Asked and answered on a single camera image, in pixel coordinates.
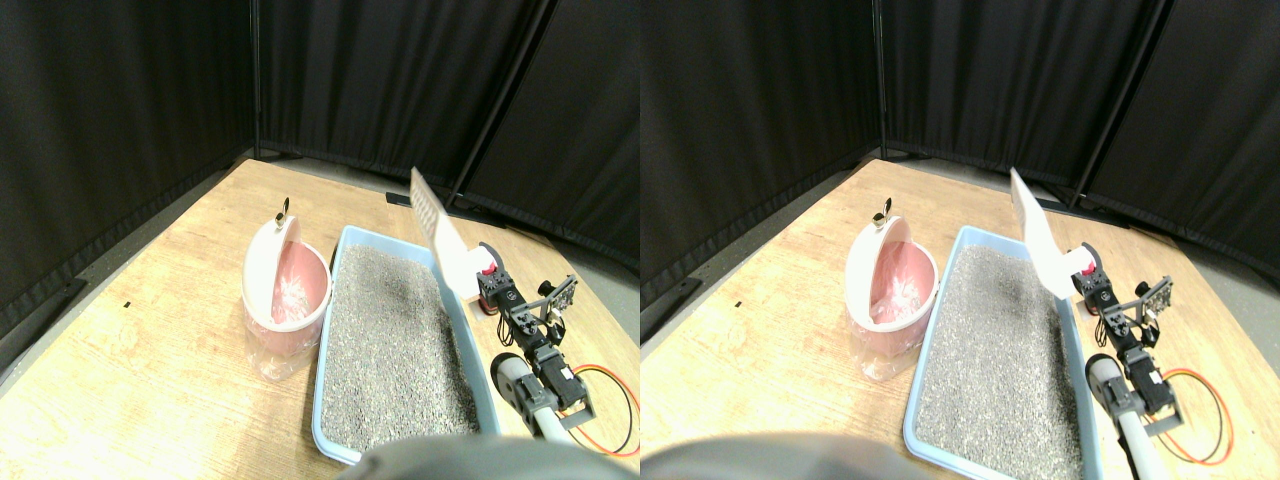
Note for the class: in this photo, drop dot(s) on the white bin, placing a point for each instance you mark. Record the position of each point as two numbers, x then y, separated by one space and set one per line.
268 270
872 270

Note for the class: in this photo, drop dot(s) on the black curtain stand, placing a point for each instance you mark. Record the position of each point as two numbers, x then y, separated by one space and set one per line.
256 80
1120 100
500 100
877 80

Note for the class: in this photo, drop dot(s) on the blue litter tray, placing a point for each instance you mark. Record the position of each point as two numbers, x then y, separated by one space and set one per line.
390 350
985 350

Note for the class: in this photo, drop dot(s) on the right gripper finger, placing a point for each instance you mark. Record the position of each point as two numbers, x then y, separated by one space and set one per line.
1093 256
495 255

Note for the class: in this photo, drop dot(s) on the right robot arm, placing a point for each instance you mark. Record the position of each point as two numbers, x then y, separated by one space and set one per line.
545 370
1140 380

